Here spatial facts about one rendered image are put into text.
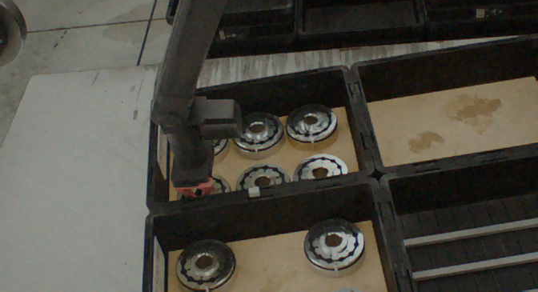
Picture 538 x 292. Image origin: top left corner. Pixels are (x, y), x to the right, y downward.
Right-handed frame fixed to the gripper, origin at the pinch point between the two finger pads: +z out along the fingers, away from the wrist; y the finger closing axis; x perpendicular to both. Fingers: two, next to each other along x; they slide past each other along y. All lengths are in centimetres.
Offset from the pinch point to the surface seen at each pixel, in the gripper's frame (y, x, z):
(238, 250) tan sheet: -11.2, -7.0, 3.9
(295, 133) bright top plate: 14.0, -17.3, 1.1
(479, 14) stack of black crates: 93, -70, 36
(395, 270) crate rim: -23.6, -33.3, -6.7
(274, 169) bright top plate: 5.0, -13.2, 1.1
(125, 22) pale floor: 180, 71, 91
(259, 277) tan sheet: -17.0, -10.9, 3.7
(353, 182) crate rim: -5.8, -27.8, -6.4
